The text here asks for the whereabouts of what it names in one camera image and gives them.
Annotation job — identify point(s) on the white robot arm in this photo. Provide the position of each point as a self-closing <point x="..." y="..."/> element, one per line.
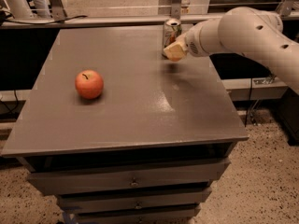
<point x="248" y="32"/>

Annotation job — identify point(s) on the grey drawer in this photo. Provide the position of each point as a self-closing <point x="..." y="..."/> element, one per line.
<point x="139" y="216"/>
<point x="129" y="177"/>
<point x="134" y="201"/>

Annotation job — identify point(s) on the small orange fruit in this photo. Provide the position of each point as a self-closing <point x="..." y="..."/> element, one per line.
<point x="175" y="59"/>

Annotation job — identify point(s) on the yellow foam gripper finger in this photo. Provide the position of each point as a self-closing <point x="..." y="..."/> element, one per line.
<point x="175" y="50"/>
<point x="181" y="39"/>

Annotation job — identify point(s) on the person legs in jeans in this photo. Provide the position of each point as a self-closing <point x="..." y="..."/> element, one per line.
<point x="21" y="9"/>

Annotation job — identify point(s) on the metal railing bar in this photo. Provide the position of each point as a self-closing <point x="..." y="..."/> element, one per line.
<point x="90" y="22"/>

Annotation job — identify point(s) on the bottom grey drawer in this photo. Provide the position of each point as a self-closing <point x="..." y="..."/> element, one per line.
<point x="139" y="216"/>

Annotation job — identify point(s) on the red apple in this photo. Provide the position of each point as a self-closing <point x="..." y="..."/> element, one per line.
<point x="89" y="84"/>

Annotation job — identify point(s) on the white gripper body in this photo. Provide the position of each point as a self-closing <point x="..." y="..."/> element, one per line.
<point x="195" y="41"/>

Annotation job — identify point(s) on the grey drawer cabinet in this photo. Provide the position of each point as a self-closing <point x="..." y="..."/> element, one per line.
<point x="150" y="110"/>

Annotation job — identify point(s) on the middle grey drawer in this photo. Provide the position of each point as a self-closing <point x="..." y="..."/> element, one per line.
<point x="134" y="201"/>

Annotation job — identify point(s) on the top grey drawer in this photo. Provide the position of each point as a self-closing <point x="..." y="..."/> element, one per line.
<point x="129" y="177"/>

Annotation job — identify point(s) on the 7up soda can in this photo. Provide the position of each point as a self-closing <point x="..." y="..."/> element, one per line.
<point x="171" y="30"/>

